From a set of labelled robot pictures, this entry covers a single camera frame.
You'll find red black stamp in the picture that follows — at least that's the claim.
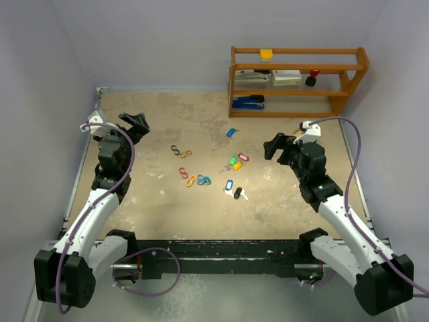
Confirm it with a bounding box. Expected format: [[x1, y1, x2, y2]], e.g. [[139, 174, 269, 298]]
[[305, 70, 320, 87]]

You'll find blue stapler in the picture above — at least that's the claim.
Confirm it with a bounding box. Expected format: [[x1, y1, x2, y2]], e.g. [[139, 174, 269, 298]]
[[232, 95, 265, 110]]

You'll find black S carabiner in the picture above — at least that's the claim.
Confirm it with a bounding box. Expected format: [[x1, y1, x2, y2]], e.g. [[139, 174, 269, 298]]
[[170, 145, 181, 156]]

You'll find dark blue S carabiner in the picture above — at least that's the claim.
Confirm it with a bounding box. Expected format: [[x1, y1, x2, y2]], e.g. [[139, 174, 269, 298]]
[[197, 178, 211, 185]]

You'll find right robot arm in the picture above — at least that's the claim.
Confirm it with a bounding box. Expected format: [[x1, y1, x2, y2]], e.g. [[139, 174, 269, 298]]
[[263, 133, 414, 316]]

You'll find grey stapler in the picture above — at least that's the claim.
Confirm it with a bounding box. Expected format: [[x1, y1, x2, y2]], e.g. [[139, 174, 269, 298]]
[[235, 69, 271, 83]]

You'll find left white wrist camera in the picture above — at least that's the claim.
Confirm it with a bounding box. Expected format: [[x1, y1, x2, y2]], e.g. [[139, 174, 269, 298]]
[[80, 110, 109, 138]]

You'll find red S carabiner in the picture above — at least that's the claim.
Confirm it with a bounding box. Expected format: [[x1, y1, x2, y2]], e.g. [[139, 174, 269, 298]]
[[178, 167, 188, 179]]

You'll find green key tag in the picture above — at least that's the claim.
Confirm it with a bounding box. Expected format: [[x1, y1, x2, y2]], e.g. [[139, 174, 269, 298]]
[[229, 156, 237, 166]]

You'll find blue key tag far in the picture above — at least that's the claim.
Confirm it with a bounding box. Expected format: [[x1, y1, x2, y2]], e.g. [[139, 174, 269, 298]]
[[227, 128, 239, 138]]

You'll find yellow block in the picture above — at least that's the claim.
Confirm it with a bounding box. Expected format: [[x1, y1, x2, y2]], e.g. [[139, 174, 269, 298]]
[[259, 49, 273, 62]]

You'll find white red box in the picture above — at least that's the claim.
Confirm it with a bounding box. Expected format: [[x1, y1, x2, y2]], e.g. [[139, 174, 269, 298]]
[[271, 70, 302, 87]]

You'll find yellow key tag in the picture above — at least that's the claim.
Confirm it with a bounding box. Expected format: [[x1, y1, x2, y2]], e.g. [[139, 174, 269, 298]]
[[232, 162, 243, 170]]

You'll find red key tag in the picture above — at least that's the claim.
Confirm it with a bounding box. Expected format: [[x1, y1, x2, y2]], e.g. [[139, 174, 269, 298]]
[[237, 153, 249, 162]]

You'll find black base frame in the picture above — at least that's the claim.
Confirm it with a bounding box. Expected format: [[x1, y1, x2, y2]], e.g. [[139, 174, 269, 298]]
[[135, 239, 319, 279]]

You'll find silver key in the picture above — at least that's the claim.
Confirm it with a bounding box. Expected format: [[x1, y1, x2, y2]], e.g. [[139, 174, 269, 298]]
[[219, 164, 231, 174]]

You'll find blue key tag with keys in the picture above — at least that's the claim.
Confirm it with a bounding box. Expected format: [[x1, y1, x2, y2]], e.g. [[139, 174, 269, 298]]
[[224, 179, 233, 195]]

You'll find wooden shelf rack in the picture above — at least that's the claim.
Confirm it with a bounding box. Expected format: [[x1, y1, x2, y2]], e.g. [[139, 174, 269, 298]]
[[228, 47, 370, 117]]

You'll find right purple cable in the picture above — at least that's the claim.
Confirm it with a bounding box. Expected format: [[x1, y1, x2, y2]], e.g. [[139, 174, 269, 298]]
[[310, 117, 429, 299]]

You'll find black key fob with key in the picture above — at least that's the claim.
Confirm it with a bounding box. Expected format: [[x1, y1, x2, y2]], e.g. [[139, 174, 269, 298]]
[[233, 187, 249, 201]]

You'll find orange s carabiner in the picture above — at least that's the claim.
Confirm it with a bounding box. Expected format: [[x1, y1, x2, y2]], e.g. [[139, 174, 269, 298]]
[[186, 175, 197, 187], [180, 150, 192, 158]]

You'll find aluminium rail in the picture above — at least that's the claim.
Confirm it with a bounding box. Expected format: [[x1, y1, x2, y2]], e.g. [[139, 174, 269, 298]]
[[58, 87, 110, 239]]

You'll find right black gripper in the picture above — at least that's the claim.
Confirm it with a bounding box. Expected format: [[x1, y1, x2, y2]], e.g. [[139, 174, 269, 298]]
[[263, 132, 307, 182]]

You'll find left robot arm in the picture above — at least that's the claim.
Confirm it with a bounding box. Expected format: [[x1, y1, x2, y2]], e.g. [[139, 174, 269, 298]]
[[34, 112, 149, 315]]

